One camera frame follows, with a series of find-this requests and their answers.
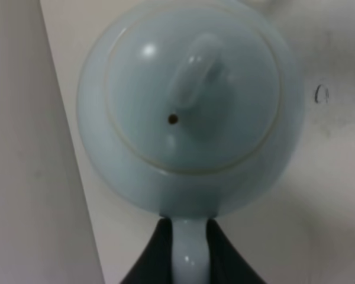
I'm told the light blue porcelain teapot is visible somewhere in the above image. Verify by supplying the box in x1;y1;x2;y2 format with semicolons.
76;1;305;283

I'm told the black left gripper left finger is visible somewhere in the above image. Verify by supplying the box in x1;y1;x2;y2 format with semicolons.
121;218;173;284

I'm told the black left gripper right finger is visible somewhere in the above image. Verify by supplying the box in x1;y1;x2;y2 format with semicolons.
206;219;266;284

